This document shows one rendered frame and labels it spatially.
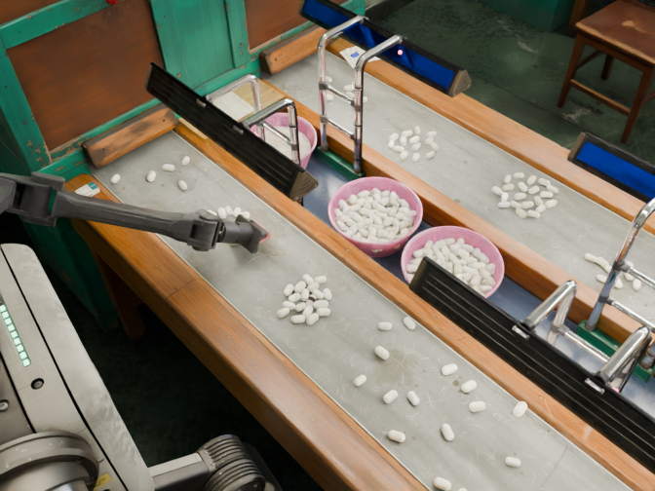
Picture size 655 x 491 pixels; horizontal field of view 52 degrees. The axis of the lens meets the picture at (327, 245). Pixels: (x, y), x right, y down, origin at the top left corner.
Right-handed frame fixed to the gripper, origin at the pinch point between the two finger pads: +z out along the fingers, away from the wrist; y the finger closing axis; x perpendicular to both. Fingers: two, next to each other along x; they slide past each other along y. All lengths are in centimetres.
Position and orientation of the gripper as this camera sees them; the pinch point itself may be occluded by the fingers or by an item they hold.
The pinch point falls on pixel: (267, 235)
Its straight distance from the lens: 186.4
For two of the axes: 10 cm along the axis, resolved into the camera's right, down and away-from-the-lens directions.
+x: -4.5, 8.5, 2.7
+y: -6.9, -5.3, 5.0
